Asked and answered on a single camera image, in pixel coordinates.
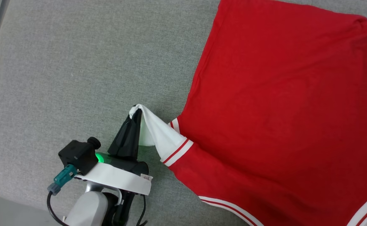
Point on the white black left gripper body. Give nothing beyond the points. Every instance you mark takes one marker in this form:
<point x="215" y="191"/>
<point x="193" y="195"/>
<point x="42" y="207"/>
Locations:
<point x="117" y="177"/>

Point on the red white-trimmed shirt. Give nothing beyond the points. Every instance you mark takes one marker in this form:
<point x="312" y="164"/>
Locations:
<point x="281" y="110"/>

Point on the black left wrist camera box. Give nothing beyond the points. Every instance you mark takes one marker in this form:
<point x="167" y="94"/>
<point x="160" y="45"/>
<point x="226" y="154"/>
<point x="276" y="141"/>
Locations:
<point x="76" y="155"/>

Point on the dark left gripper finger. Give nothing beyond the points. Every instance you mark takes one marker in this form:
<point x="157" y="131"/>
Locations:
<point x="137" y="131"/>
<point x="122" y="141"/>

